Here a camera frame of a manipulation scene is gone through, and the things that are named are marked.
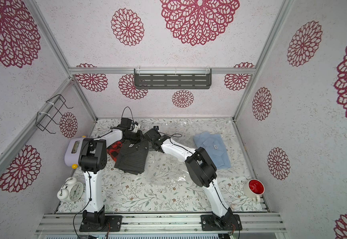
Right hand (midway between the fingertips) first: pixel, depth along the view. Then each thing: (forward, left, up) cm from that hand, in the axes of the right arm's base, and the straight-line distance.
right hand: (153, 142), depth 96 cm
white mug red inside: (-26, -59, -8) cm, 64 cm away
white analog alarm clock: (-32, +37, +3) cm, 49 cm away
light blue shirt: (+6, -41, -8) cm, 42 cm away
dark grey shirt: (-9, +13, -4) cm, 16 cm away
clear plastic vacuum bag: (-13, -5, -9) cm, 17 cm away
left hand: (+7, +6, -5) cm, 10 cm away
